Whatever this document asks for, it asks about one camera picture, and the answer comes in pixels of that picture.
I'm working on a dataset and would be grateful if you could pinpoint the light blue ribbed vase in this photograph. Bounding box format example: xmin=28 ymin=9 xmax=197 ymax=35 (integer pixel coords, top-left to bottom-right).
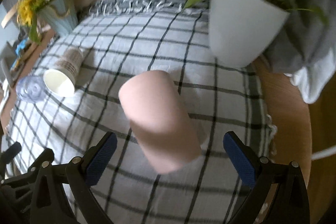
xmin=38 ymin=0 xmax=78 ymax=36

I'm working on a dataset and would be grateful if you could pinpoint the white sheer curtain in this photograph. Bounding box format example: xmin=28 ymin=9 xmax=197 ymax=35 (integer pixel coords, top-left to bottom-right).
xmin=284 ymin=48 xmax=335 ymax=104

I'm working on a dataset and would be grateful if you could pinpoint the checkered tablecloth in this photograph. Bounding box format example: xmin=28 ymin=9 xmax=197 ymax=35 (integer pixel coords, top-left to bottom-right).
xmin=6 ymin=0 xmax=269 ymax=223

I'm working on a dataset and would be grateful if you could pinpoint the white paper cup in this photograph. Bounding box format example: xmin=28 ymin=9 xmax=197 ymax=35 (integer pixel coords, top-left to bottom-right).
xmin=43 ymin=47 xmax=84 ymax=97

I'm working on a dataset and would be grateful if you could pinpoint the pink plastic cup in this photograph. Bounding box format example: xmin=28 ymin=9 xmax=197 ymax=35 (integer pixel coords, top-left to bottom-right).
xmin=118 ymin=71 xmax=201 ymax=174

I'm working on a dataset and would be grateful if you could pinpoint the white plant pot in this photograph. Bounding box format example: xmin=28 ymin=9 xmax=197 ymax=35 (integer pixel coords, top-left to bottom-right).
xmin=209 ymin=0 xmax=289 ymax=68

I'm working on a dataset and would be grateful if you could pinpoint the white ring lamp stand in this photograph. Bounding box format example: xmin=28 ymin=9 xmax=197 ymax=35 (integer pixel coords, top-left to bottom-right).
xmin=311 ymin=145 xmax=336 ymax=161

